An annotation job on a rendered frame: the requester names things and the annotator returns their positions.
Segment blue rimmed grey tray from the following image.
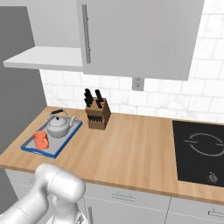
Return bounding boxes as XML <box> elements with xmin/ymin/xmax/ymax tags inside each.
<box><xmin>20</xmin><ymin>117</ymin><xmax>83</xmax><ymax>159</ymax></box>

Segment wooden knife block black knives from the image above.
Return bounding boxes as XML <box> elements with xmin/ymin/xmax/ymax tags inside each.
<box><xmin>83</xmin><ymin>87</ymin><xmax>112</xmax><ymax>130</ymax></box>

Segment grey drawer front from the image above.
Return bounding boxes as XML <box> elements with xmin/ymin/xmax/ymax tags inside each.
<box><xmin>83</xmin><ymin>181</ymin><xmax>172</xmax><ymax>213</ymax></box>
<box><xmin>4</xmin><ymin>168</ymin><xmax>39</xmax><ymax>189</ymax></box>
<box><xmin>167</xmin><ymin>196</ymin><xmax>224</xmax><ymax>221</ymax></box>

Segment black hob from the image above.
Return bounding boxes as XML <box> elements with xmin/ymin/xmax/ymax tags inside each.
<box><xmin>171</xmin><ymin>119</ymin><xmax>224</xmax><ymax>191</ymax></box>

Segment grey hob knob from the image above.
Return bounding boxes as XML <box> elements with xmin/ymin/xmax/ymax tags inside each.
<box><xmin>207</xmin><ymin>171</ymin><xmax>220</xmax><ymax>185</ymax></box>

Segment grey wall power outlet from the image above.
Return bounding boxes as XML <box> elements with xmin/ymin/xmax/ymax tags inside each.
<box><xmin>131</xmin><ymin>76</ymin><xmax>145</xmax><ymax>92</ymax></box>

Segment silver kettle black handle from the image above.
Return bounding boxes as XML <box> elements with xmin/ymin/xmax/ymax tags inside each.
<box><xmin>46</xmin><ymin>108</ymin><xmax>77</xmax><ymax>139</ymax></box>

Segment grey wall cabinet door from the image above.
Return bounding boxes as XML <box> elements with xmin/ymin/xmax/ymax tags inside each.
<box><xmin>76</xmin><ymin>0</ymin><xmax>206</xmax><ymax>81</ymax></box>

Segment long silver cabinet door handle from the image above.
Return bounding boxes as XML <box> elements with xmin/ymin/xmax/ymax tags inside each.
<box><xmin>81</xmin><ymin>3</ymin><xmax>92</xmax><ymax>64</ymax></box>

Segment grey wall cabinet body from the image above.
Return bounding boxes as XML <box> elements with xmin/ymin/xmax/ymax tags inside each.
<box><xmin>3</xmin><ymin>0</ymin><xmax>86</xmax><ymax>73</ymax></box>

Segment silver base cabinet door handle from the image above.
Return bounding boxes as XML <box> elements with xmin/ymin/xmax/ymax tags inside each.
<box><xmin>87</xmin><ymin>206</ymin><xmax>94</xmax><ymax>224</ymax></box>

